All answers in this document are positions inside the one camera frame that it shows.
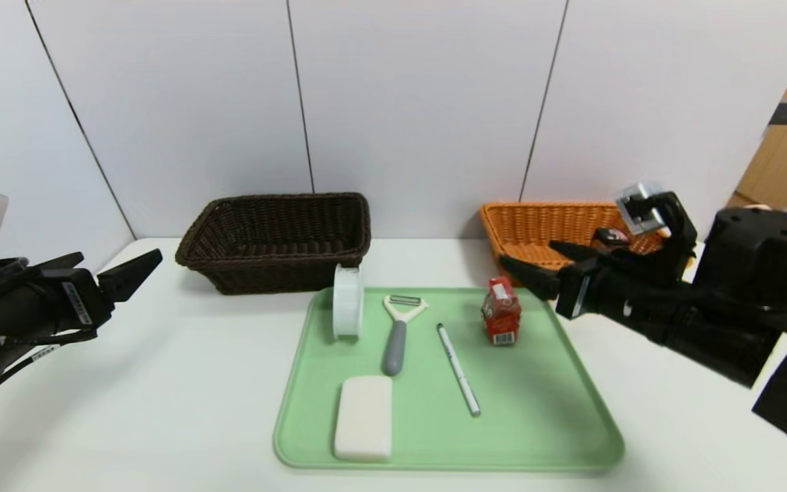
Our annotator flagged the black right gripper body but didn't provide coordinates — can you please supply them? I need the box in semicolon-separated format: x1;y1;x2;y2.
555;254;669;345

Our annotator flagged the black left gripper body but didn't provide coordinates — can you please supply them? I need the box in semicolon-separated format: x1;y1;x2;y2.
0;267;115;367

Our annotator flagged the black printed snack box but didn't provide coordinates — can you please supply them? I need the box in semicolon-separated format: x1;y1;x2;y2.
594;227;632;248

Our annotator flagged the red drink carton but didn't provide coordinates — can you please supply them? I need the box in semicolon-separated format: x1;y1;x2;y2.
481;277;523;346

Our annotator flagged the white pen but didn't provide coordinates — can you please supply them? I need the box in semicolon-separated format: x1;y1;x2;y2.
435;323;482;418

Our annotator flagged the white tape roll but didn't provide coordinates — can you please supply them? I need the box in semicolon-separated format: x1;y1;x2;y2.
333;265;365;340

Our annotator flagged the white soap bar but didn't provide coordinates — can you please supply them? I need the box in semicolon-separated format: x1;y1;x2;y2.
333;375;394;461

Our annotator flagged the orange wicker basket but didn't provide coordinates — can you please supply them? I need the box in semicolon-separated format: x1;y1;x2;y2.
480;202;695;288

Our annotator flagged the dark brown wicker basket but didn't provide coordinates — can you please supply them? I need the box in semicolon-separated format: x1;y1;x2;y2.
175;192;372;296

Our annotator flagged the light green plastic tray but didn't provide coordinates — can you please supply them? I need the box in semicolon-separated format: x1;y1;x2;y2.
273;287;625;472

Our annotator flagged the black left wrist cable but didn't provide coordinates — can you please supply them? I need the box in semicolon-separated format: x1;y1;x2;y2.
0;335;97;418

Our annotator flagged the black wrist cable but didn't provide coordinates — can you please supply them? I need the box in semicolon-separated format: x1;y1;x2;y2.
0;335;97;418
650;193;700;274

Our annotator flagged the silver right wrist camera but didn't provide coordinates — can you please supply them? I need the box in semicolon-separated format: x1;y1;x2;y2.
616;182;667;236

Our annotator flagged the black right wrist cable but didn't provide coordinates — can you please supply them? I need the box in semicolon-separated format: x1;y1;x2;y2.
650;193;700;274

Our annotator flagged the white peeler grey handle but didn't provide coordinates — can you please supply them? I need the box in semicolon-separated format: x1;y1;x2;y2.
381;295;428;377

